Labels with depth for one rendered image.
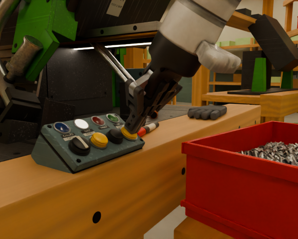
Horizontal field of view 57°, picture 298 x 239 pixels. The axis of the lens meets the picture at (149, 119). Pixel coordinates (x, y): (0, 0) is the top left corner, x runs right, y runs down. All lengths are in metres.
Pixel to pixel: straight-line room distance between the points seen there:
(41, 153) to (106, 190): 0.10
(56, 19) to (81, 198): 0.40
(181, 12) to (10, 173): 0.29
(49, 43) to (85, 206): 0.33
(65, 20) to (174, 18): 0.34
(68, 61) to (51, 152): 0.50
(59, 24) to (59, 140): 0.33
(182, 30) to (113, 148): 0.19
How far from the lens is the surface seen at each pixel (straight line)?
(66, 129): 0.39
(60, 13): 0.65
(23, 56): 0.59
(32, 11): 0.67
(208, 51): 0.33
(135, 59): 1.44
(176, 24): 0.36
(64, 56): 0.84
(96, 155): 0.38
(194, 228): 0.44
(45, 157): 0.40
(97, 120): 0.44
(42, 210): 0.33
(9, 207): 0.31
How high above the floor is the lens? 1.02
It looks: 9 degrees down
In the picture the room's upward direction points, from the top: straight up
